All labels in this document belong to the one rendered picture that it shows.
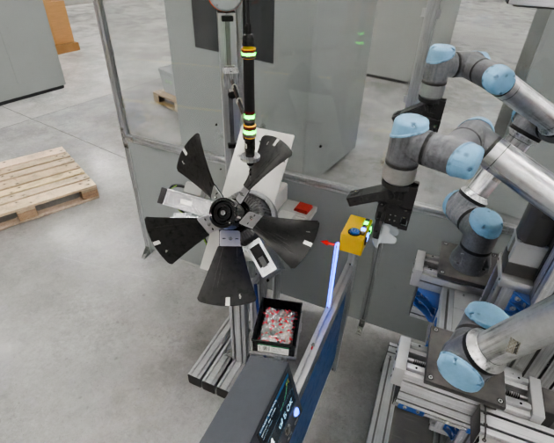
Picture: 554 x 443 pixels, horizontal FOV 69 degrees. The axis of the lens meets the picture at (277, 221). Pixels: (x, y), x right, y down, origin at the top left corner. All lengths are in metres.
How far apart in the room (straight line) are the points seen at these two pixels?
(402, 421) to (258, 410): 1.35
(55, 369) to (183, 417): 0.83
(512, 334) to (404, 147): 0.48
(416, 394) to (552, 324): 0.61
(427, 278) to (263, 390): 0.98
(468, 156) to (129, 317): 2.43
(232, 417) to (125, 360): 1.77
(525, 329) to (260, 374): 0.60
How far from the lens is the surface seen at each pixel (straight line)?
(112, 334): 2.86
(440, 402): 1.51
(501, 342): 1.10
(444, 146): 0.91
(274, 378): 1.02
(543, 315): 1.03
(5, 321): 3.23
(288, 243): 1.50
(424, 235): 2.24
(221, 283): 1.59
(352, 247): 1.75
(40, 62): 7.12
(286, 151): 1.53
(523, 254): 1.42
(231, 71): 1.95
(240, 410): 1.00
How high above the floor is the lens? 2.11
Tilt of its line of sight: 36 degrees down
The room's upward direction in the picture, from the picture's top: 2 degrees clockwise
